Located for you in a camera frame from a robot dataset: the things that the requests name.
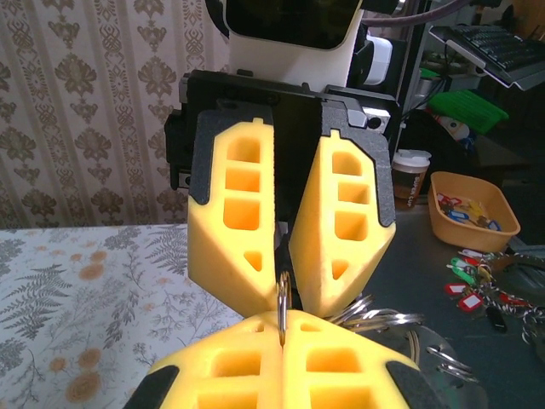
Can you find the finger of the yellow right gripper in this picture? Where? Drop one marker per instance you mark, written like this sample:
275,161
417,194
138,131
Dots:
213,255
370,251

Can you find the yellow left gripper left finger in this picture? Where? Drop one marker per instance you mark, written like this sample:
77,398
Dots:
238,383

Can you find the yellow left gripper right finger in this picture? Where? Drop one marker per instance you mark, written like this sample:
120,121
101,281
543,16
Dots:
340,383

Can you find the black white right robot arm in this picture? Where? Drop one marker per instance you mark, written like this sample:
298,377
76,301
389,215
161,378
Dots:
379,59

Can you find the brown paper coffee cup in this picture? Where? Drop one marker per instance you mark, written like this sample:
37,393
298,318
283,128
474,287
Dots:
409,183

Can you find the green key tag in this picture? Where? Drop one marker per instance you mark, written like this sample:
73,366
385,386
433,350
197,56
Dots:
456,262

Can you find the red key tag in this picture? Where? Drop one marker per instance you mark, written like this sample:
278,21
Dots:
470,302
455,289

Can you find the orange plastic tray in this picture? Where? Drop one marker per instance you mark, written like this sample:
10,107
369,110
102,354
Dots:
468,238

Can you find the black key fob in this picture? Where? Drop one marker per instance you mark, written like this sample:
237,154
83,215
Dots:
497,319

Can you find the small toy figure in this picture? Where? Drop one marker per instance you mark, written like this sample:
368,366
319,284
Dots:
455,130

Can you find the green plastic basket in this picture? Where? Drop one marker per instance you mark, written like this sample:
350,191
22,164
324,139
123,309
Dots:
468,111

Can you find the black keyboard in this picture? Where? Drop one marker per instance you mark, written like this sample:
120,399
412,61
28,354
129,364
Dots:
489,47

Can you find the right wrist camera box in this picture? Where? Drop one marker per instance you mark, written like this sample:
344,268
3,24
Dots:
289,21

